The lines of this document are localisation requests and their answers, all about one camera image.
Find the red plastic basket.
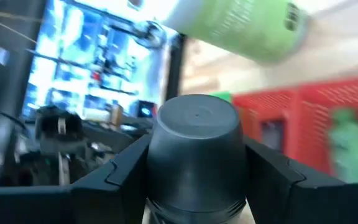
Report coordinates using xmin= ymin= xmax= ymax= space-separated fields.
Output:
xmin=232 ymin=88 xmax=303 ymax=162
xmin=296 ymin=76 xmax=358 ymax=184

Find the green plastic basket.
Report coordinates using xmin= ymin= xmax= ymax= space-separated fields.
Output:
xmin=211 ymin=91 xmax=233 ymax=103

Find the green toiletry tube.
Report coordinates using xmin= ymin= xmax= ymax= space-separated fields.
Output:
xmin=328 ymin=108 xmax=358 ymax=184

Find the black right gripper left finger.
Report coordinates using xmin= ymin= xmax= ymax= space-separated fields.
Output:
xmin=0 ymin=134 xmax=150 ymax=224

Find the green white disinfecting wipes canister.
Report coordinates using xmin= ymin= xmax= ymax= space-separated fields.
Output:
xmin=162 ymin=0 xmax=311 ymax=65

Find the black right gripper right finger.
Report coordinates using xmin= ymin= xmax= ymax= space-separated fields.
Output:
xmin=244 ymin=136 xmax=358 ymax=224

